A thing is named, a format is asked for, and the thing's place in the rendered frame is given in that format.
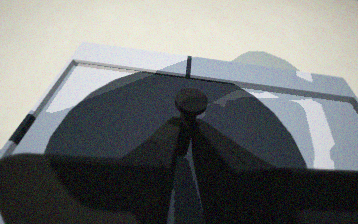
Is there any black headed pin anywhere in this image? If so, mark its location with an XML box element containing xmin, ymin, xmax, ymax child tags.
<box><xmin>175</xmin><ymin>88</ymin><xmax>208</xmax><ymax>156</ymax></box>

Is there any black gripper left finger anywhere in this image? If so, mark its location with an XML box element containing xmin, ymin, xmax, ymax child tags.
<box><xmin>0</xmin><ymin>117</ymin><xmax>181</xmax><ymax>224</ymax></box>

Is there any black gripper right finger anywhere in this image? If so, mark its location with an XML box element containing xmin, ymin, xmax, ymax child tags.
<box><xmin>191</xmin><ymin>118</ymin><xmax>358</xmax><ymax>224</ymax></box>

